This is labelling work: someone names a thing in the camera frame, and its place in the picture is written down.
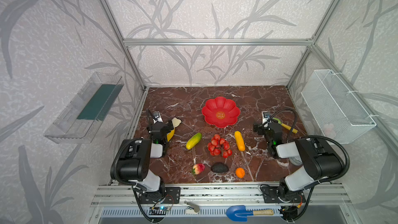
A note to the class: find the white wire mesh basket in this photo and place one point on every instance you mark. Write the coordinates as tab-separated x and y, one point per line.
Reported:
331	101

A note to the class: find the yellow black work glove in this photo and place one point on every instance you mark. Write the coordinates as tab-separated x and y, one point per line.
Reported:
176	122

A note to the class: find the small fake orange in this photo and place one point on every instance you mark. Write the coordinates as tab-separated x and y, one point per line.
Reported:
240	172

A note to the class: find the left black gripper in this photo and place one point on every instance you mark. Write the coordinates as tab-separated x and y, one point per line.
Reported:
163	127

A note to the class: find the small grey bracket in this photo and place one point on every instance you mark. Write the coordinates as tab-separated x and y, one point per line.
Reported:
192	209

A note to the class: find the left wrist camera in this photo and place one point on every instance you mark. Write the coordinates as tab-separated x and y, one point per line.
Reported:
157	117

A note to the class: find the dark fake avocado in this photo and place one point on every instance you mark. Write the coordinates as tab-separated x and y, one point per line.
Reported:
219	168

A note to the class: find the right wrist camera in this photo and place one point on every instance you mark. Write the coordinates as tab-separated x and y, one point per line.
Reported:
266	118

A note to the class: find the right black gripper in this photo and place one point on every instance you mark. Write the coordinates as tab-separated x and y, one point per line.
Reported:
266	129

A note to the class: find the aluminium front rail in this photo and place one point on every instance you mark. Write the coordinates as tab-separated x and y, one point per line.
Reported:
222	194

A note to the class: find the yellow-orange fake corn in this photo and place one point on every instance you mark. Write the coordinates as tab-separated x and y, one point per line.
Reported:
239	141

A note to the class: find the green yellow-handled trowel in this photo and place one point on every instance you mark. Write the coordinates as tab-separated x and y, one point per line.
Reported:
295	131

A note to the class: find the clear plastic wall shelf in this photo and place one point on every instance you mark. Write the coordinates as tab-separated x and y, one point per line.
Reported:
80	121

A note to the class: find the red fake strawberry bunch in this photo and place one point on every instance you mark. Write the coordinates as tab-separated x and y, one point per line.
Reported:
219	146

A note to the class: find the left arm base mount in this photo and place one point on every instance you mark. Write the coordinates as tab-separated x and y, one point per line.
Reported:
168	195

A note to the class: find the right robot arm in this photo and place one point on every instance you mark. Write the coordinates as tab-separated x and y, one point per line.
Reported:
323	159

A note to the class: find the pink object in basket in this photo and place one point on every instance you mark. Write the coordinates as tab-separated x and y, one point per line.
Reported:
329	131

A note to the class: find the red flower-shaped fruit bowl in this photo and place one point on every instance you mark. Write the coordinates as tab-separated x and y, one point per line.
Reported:
220	112

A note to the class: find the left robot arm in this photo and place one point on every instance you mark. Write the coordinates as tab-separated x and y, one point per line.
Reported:
132	161

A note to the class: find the green-yellow fake cucumber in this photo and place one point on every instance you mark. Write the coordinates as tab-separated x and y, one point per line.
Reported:
193	141

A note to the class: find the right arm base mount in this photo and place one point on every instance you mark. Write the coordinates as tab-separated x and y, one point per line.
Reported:
281	194

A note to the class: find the green circuit board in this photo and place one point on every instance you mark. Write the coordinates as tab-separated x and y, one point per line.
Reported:
162	210

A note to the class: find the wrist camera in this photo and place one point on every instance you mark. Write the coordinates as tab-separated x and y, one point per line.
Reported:
157	117
266	118

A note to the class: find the red-green fake peach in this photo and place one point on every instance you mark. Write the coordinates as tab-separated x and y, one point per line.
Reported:
198	169

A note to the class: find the blue wooden-handled shovel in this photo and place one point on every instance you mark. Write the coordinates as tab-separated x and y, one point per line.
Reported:
239	213

